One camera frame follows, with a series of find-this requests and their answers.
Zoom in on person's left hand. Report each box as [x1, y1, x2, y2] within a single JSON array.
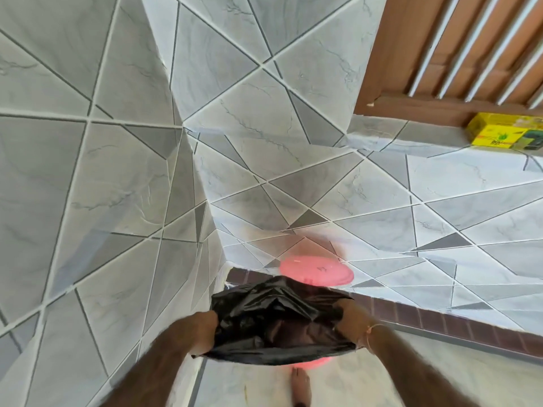
[[183, 310, 219, 357]]

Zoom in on person's right hand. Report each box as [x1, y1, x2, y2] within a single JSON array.
[[334, 300, 375, 350]]

